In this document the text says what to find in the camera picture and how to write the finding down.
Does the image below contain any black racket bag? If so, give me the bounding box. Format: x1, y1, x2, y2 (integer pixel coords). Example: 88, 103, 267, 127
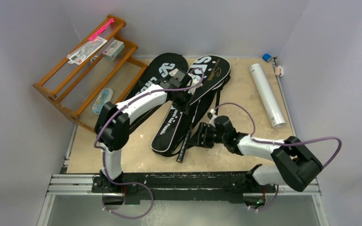
124, 52, 189, 133
151, 55, 231, 157

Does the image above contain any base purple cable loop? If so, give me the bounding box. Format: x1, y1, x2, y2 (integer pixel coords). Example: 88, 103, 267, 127
102, 182, 155, 220

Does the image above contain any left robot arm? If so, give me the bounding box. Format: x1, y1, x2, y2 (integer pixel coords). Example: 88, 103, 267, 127
94, 69, 202, 193

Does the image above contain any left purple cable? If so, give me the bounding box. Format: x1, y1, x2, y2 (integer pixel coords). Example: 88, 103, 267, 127
93, 68, 205, 219

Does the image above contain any blue toothbrush blister pack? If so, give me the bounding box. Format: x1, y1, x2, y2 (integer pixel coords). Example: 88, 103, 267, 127
92, 88, 113, 115

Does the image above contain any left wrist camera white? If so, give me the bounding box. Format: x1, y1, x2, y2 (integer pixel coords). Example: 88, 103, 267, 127
188, 75, 202, 94

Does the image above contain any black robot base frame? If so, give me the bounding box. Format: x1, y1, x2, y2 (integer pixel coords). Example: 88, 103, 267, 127
48, 169, 321, 208

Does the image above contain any white packaged card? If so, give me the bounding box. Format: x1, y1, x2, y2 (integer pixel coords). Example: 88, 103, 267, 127
67, 36, 107, 65

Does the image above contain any blue small object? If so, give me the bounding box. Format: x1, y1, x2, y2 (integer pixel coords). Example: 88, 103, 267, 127
262, 54, 273, 63

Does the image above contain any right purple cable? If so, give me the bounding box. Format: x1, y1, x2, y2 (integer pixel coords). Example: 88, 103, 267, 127
210, 102, 343, 213

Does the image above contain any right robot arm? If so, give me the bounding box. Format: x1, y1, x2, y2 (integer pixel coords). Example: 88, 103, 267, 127
188, 115, 323, 192

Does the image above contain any white frame badminton racket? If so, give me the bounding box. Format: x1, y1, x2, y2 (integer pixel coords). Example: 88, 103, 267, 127
176, 124, 193, 163

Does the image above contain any white shuttlecock tube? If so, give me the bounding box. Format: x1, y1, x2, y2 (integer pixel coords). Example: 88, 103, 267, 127
249, 63, 286, 129

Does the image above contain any pink white small object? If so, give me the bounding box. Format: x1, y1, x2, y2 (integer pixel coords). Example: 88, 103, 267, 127
275, 65, 283, 77

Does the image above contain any small teal white box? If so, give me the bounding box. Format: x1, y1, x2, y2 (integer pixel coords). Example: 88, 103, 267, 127
102, 39, 125, 60

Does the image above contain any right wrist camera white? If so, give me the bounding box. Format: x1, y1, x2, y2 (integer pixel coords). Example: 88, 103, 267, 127
207, 109, 218, 126

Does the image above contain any pink pen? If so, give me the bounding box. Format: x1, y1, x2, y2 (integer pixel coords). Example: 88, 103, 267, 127
88, 18, 115, 41

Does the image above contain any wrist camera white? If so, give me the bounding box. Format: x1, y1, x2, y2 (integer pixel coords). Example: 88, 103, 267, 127
207, 109, 218, 126
188, 75, 202, 94

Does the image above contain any wooden tiered shelf rack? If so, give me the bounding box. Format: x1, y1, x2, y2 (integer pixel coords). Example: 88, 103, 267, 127
33, 15, 147, 131

